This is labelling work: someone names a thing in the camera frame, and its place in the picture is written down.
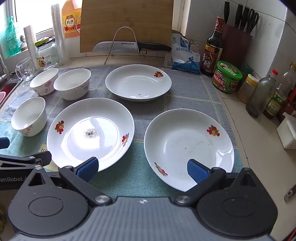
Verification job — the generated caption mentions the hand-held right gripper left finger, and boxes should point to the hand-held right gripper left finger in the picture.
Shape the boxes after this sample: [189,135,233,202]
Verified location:
[28,157,112,207]

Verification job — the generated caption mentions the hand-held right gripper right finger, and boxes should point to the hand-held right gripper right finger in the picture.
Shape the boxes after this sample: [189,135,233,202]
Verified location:
[175,159,263,207]

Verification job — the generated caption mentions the white plate grey speckled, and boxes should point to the white plate grey speckled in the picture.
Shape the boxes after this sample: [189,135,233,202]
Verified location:
[46,97,135,172]

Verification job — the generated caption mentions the white floral bowl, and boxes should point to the white floral bowl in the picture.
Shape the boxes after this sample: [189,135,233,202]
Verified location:
[53,68,92,101]
[11,96,47,137]
[29,68,59,96]

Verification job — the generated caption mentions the white plate fruit prints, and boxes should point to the white plate fruit prints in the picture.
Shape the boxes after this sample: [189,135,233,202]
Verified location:
[144,108,235,192]

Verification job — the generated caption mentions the white plate reddish stain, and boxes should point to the white plate reddish stain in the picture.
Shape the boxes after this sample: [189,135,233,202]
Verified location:
[105,64,172,102]

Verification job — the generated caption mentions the red basin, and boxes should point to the red basin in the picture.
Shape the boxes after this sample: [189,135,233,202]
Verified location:
[0,80,19,95]

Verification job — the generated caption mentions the steel sink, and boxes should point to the steel sink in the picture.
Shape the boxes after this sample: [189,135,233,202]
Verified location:
[0,75,22,109]

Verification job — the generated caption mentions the clear glass mug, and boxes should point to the clear glass mug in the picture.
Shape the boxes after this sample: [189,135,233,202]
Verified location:
[15,57,36,83]

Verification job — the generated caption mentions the grey teal checked cloth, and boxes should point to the grey teal checked cloth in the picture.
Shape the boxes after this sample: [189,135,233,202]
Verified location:
[0,65,243,200]

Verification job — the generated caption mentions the yellow-lidded spice bottle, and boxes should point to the yellow-lidded spice bottle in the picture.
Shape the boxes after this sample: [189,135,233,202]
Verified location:
[236,74,260,104]

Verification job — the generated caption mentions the glass bottle red cap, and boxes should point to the glass bottle red cap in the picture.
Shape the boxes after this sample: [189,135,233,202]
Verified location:
[245,69,279,118]

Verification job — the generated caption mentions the glass jar black-yellow lid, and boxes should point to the glass jar black-yellow lid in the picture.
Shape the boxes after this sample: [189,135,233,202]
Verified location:
[35,37,61,69]

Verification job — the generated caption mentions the white plastic container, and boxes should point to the white plastic container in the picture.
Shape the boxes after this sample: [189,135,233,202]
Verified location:
[276,112,296,150]

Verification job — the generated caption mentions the green-lidded sauce jar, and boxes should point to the green-lidded sauce jar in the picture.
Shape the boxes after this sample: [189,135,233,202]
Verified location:
[212,61,243,94]

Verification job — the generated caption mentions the green dish soap bottle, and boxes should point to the green dish soap bottle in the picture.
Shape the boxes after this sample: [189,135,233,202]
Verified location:
[0,16,22,58]

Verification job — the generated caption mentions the oil bottle yellow-green label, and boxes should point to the oil bottle yellow-green label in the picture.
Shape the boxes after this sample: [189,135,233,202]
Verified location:
[262,85,288,120]

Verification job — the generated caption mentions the red-brown sauce bottle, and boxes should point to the red-brown sauce bottle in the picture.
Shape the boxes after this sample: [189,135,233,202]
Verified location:
[276,102,296,123]

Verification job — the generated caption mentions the green-lidded spice bottle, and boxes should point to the green-lidded spice bottle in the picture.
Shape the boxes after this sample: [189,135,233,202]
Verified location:
[240,64,254,79]

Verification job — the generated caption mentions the white blue salt bag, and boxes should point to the white blue salt bag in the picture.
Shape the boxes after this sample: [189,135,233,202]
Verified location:
[164,30,201,74]

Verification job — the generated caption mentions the dark vinegar bottle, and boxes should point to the dark vinegar bottle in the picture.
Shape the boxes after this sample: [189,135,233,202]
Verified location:
[200,17,224,77]

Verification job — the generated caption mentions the large plastic wrap roll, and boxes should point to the large plastic wrap roll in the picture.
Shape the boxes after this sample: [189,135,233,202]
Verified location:
[51,4,70,65]

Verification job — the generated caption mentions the binder clips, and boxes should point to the binder clips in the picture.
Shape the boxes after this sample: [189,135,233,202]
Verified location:
[190,39,201,52]

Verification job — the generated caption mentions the dark red knife block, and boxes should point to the dark red knife block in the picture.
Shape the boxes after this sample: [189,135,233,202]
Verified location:
[220,23,252,70]

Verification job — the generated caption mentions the clear plastic bottle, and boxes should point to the clear plastic bottle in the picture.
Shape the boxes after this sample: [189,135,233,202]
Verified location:
[281,61,296,98]

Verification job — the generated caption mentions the orange cooking wine jug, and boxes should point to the orange cooking wine jug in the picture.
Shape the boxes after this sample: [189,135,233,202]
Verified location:
[61,0,83,39]

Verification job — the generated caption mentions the bamboo cutting board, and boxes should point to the bamboo cutting board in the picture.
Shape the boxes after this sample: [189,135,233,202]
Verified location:
[79,0,174,54]

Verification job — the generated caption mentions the black kitchen scissors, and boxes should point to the black kitchen scissors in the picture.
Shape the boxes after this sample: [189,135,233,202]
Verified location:
[246,9,259,34]

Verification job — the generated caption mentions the black-handled kitchen knife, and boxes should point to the black-handled kitchen knife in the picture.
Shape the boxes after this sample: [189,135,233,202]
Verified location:
[92,40,172,53]

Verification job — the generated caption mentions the metal wire rack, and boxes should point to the metal wire rack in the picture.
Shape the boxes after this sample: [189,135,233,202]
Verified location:
[104,26,148,65]

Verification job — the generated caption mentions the black knife handle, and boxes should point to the black knife handle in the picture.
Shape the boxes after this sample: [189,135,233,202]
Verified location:
[235,3,244,28]
[223,0,231,25]
[242,6,250,30]

